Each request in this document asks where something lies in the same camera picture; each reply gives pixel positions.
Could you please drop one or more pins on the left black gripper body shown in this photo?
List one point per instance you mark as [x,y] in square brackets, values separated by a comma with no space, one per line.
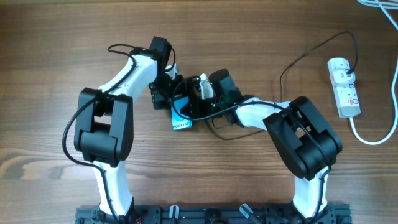
[163,87]

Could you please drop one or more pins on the black mounting rail base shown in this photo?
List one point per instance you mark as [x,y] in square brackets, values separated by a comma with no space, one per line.
[275,213]

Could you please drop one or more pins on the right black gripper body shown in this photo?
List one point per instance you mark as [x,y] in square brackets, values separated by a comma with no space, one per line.
[206,107]

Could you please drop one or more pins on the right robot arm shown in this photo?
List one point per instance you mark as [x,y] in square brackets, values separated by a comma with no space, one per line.
[304,140]

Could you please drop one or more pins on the white power strip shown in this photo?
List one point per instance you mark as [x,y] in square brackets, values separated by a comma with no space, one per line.
[346,98]

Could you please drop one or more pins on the white charger plug adapter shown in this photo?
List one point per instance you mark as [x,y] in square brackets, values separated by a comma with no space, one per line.
[341,78]

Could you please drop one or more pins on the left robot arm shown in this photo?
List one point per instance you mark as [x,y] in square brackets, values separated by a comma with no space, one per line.
[104,124]

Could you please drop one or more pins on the blue Galaxy smartphone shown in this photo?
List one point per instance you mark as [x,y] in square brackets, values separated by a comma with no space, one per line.
[180,121]

